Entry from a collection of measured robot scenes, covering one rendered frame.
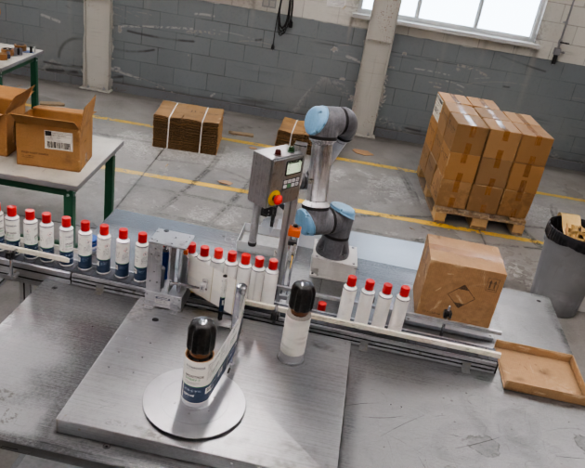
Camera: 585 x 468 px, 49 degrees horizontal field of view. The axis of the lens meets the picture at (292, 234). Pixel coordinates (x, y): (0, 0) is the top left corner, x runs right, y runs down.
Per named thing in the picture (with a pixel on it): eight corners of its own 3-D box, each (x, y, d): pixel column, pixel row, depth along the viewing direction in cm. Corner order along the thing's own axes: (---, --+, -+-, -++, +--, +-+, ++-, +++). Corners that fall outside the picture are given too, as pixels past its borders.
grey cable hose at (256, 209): (246, 246, 246) (253, 196, 237) (248, 241, 250) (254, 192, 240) (255, 248, 246) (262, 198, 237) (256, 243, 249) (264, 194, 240)
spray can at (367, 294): (352, 329, 242) (363, 282, 233) (353, 321, 247) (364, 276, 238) (366, 331, 242) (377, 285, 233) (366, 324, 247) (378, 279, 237)
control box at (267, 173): (246, 199, 234) (253, 149, 225) (279, 190, 246) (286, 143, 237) (266, 210, 228) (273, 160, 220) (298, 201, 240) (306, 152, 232)
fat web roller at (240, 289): (227, 331, 229) (234, 287, 220) (230, 325, 233) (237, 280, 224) (240, 334, 228) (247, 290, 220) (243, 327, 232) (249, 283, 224)
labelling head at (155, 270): (143, 304, 235) (147, 242, 224) (155, 286, 247) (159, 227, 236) (180, 311, 235) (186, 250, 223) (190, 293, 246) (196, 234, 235)
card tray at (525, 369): (503, 388, 232) (506, 380, 230) (493, 346, 255) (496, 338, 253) (587, 407, 230) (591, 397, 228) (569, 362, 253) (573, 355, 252)
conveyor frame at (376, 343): (70, 284, 249) (70, 273, 247) (82, 270, 259) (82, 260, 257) (495, 374, 239) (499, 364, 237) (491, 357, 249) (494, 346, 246)
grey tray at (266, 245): (235, 250, 294) (237, 240, 291) (243, 231, 312) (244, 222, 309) (293, 261, 293) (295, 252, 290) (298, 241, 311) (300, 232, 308)
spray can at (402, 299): (386, 334, 242) (398, 289, 233) (386, 327, 247) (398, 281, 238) (400, 338, 242) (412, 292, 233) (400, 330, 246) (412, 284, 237)
